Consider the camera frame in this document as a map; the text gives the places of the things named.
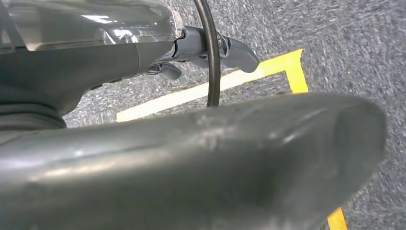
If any yellow floor tape square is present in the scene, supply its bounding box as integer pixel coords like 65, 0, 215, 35
115, 48, 349, 230

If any black cable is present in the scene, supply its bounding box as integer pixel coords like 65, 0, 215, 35
192, 0, 222, 108

